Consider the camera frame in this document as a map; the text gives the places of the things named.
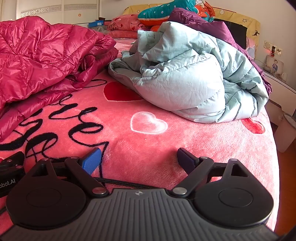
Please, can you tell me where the purple down jacket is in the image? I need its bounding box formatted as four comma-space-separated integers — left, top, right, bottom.
169, 7, 272, 95

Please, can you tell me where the white nightstand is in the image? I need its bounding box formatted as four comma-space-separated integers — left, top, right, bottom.
261, 69, 296, 122

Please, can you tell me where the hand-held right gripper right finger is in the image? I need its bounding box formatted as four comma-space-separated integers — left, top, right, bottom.
172, 148, 255, 198

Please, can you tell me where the photo frame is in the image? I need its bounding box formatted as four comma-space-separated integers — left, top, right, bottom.
266, 55, 284, 75

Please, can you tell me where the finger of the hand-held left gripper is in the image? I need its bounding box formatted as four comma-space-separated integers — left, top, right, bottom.
0, 151, 25, 171

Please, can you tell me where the teal floral quilt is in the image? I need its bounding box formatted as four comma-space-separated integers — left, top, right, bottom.
138, 0, 216, 26

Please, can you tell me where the grey trash bin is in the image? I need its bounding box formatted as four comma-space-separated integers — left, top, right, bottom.
276, 112, 296, 153

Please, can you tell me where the white wardrobe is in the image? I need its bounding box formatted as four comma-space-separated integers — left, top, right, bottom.
42, 0, 116, 26

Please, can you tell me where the wall socket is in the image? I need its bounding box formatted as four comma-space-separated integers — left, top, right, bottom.
264, 40, 284, 56

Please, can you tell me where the red down jacket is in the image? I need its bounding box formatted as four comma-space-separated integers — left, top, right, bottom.
0, 16, 119, 142

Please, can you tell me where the black braided cable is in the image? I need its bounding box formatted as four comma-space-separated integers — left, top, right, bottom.
92, 177, 151, 189

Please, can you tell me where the pink heart print blanket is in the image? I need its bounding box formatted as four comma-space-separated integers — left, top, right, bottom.
0, 37, 278, 232

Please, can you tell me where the black cloth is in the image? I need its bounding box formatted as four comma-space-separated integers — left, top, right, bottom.
213, 20, 248, 50

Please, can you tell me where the pink heart print pillow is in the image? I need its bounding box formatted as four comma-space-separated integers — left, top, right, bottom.
107, 14, 151, 32

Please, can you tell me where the pink folded blanket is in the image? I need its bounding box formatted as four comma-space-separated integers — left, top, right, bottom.
107, 30, 139, 39

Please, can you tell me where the light blue down jacket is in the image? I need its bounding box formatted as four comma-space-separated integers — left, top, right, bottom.
108, 21, 269, 124

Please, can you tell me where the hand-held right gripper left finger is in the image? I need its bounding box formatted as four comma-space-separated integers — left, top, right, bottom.
22, 148, 109, 198

